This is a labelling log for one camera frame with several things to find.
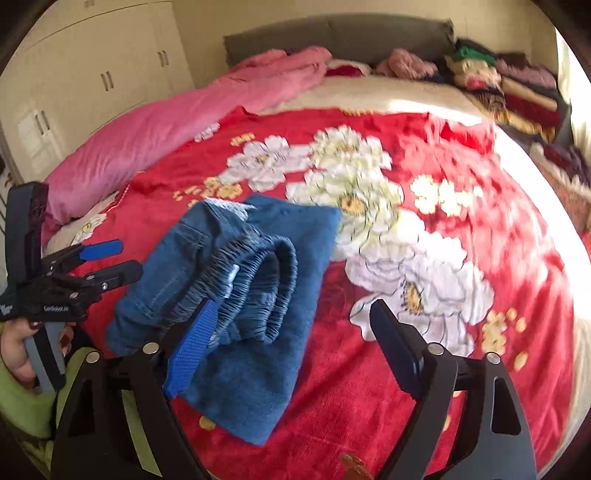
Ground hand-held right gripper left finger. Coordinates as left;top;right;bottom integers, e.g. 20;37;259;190
51;299;219;480

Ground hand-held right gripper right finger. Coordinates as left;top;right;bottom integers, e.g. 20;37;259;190
369;299;539;480

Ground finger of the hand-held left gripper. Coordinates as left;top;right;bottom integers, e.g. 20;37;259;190
50;259;144;296
44;239;125;274

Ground blue denim pants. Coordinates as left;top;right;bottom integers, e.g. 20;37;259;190
105;194;344;447

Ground person's left hand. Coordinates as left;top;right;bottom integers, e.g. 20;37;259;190
0;319;77;385

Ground pink quilt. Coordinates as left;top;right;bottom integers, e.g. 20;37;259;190
41;45;334;232

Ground red floral blanket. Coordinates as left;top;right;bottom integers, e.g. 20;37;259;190
41;106;579;480

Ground cream wardrobe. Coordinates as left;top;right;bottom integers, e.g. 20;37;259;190
0;0;195;186

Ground cream bed sheet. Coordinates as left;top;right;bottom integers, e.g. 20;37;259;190
257;74;488;126

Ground purple fringed cloth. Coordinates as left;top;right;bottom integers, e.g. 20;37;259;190
529;142;591;232

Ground dark red garment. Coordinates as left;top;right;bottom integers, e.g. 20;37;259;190
325;64;366;78

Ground pink fuzzy cloth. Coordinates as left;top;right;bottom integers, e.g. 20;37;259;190
375;48;438;80

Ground pile of folded clothes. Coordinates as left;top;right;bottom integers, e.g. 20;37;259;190
443;39;573;145

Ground grey headboard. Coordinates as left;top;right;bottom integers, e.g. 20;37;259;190
223;14;456;71

